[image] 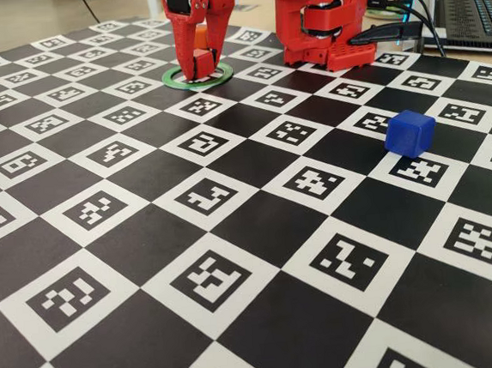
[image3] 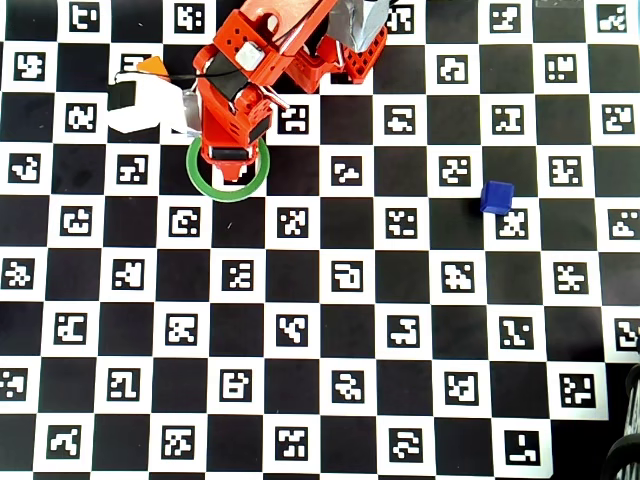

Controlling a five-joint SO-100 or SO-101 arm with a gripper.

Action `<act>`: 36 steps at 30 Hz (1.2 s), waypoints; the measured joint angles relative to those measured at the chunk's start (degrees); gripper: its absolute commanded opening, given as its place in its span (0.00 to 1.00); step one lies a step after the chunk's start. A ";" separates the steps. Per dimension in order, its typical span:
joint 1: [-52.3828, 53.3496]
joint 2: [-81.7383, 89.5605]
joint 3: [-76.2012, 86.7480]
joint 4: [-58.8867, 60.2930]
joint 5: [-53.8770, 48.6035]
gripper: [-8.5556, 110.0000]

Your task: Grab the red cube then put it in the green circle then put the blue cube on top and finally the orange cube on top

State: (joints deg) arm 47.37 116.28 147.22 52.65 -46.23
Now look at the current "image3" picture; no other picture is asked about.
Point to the orange cube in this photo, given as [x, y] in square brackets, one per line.
[152, 66]

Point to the red gripper finger with black pad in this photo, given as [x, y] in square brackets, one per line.
[232, 167]

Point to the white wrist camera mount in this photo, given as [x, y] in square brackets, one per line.
[155, 105]

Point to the black white marker checkerboard mat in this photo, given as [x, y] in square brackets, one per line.
[320, 280]

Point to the red robot arm base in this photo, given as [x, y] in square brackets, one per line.
[360, 65]

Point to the small white box on arm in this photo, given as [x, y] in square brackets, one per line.
[250, 55]

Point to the red robot arm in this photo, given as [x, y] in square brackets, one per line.
[260, 30]

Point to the silver tape wrap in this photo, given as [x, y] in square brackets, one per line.
[189, 107]

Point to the black ribbed stand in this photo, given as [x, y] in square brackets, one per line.
[625, 450]

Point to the black square wrist camera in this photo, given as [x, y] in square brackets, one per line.
[122, 95]

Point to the silver taped block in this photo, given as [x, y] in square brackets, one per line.
[360, 22]

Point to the blue cube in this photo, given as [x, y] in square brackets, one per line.
[496, 197]

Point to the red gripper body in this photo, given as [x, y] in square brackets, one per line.
[229, 154]

